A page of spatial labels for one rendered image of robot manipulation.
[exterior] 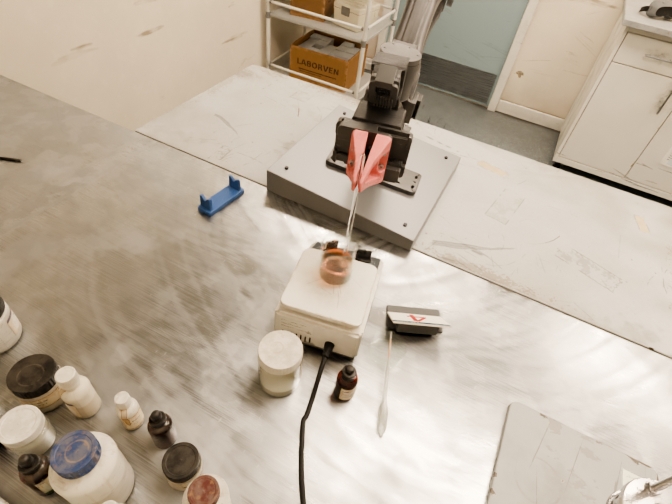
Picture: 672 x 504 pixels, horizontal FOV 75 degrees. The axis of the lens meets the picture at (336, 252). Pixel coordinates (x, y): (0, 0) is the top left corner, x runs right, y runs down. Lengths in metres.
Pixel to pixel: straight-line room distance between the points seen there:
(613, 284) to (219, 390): 0.74
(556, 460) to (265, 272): 0.51
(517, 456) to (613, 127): 2.53
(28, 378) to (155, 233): 0.33
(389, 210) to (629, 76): 2.21
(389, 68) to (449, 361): 0.43
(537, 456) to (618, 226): 0.62
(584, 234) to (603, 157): 2.06
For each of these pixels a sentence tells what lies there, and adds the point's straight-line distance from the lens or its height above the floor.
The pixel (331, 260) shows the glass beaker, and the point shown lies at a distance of 0.59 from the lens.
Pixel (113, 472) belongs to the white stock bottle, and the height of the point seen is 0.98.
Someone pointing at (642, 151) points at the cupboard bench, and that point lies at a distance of 3.12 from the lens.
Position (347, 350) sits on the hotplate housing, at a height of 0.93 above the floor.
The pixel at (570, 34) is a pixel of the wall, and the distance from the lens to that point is 3.46.
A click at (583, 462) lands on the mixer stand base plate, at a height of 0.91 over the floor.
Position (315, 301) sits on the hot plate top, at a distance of 0.62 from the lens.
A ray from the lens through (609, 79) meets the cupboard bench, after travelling 2.93.
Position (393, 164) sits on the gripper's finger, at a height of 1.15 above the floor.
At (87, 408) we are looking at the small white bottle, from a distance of 0.65.
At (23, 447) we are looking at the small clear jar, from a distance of 0.64.
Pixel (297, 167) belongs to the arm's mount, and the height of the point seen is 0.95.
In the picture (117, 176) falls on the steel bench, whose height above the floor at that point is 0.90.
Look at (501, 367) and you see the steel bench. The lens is 0.74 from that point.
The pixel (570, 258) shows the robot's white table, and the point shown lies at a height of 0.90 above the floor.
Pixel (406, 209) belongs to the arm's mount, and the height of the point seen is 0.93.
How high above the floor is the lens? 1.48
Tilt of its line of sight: 46 degrees down
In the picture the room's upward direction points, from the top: 9 degrees clockwise
